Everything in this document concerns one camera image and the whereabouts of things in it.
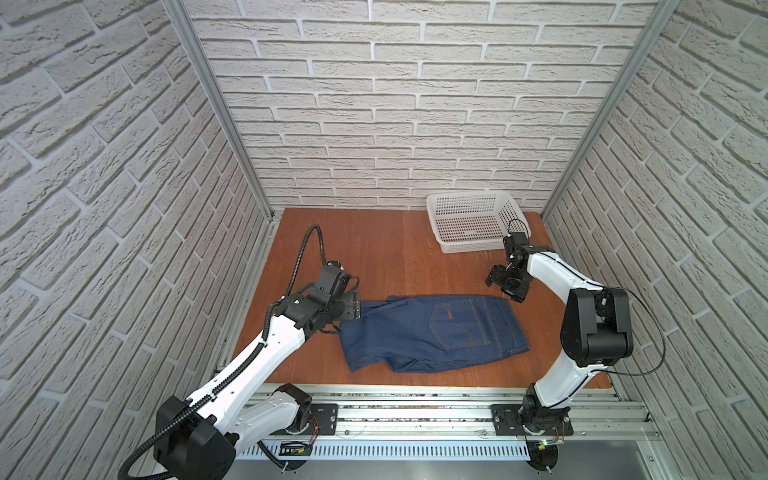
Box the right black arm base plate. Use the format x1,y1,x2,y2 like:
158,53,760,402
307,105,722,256
490,404,574,437

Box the white plastic laundry basket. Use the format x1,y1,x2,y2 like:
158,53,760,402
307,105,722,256
426,190,532,254

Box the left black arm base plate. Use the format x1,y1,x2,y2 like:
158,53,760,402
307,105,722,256
272,403,339,437

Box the left aluminium corner post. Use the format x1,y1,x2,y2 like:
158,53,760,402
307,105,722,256
164,0,274,221

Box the right thin black cable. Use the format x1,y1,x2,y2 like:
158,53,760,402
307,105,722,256
507,218,667,378

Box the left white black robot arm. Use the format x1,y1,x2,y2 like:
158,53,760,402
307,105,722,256
148,261,360,479

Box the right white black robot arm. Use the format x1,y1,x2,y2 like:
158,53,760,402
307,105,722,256
486,232,633,435

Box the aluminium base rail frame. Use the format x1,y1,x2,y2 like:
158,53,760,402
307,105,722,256
238,384,662,468

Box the dark blue denim trousers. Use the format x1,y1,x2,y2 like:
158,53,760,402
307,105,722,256
340,295,530,374

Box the right aluminium corner post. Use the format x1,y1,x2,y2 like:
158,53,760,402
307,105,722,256
540,0,681,220

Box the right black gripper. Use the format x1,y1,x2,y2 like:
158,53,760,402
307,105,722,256
486,264,530,302

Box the aluminium corner post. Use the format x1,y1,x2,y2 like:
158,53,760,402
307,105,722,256
164,0,274,221
540,0,681,220

